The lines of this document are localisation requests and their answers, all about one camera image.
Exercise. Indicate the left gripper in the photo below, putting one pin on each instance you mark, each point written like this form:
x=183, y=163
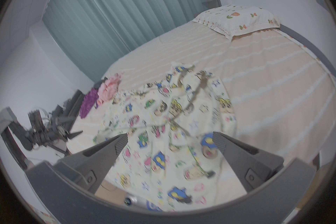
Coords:
x=57, y=135

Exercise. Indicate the white printed pyjama top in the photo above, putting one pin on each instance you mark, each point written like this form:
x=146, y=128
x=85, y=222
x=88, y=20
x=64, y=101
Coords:
x=168, y=118

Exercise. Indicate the bed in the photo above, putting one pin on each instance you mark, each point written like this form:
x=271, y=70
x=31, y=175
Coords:
x=262, y=73

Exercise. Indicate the purple garment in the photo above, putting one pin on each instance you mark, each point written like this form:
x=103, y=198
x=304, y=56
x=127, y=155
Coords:
x=88, y=103

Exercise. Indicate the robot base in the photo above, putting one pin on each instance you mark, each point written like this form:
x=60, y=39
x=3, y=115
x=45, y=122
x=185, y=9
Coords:
x=136, y=202

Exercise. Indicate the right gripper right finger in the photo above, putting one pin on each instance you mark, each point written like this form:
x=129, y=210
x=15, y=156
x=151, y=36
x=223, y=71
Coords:
x=246, y=162

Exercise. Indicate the grey bedside table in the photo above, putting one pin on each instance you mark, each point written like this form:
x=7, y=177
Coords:
x=211, y=0

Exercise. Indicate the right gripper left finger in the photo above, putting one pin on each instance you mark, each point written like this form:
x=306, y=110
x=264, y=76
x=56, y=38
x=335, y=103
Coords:
x=97, y=162

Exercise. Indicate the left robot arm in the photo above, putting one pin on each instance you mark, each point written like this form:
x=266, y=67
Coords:
x=26, y=136

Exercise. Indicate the black garment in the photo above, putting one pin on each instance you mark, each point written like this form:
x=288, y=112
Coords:
x=99, y=84

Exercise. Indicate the pink garment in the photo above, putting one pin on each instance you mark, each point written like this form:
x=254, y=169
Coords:
x=109, y=87

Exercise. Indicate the white printed pillow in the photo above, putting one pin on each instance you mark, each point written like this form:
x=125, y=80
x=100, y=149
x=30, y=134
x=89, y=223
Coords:
x=236, y=20

